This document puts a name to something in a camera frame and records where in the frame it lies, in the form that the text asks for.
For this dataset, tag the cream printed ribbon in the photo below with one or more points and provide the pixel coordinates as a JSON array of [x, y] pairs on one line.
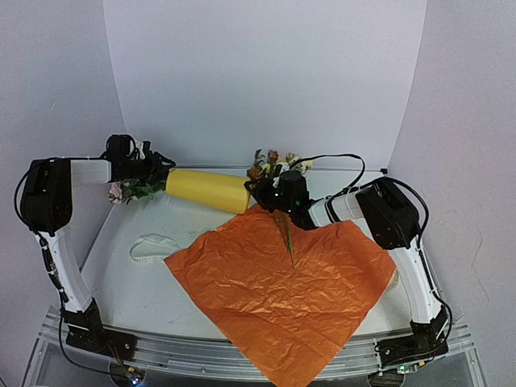
[[151, 248]]

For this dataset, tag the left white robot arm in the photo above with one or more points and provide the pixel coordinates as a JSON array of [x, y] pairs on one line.
[[43, 202]]

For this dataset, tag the white and pink flowers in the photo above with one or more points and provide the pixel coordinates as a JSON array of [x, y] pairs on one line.
[[123, 192]]

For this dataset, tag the orange yellow wrapping paper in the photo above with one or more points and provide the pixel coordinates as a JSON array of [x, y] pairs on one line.
[[241, 275]]

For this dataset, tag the loose bouquet flower stems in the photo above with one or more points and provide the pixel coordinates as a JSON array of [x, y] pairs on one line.
[[271, 165]]

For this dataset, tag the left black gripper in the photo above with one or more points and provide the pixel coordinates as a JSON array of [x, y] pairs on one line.
[[158, 165]]

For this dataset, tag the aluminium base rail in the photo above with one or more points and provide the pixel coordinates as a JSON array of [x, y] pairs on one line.
[[261, 358]]

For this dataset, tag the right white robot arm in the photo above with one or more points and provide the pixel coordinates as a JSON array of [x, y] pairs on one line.
[[394, 224]]

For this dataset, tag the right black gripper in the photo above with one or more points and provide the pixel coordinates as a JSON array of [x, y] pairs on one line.
[[260, 193]]

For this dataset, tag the yellow ceramic vase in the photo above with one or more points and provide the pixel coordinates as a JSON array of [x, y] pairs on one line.
[[215, 190]]

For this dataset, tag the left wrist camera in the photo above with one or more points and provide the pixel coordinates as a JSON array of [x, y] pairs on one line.
[[140, 149]]

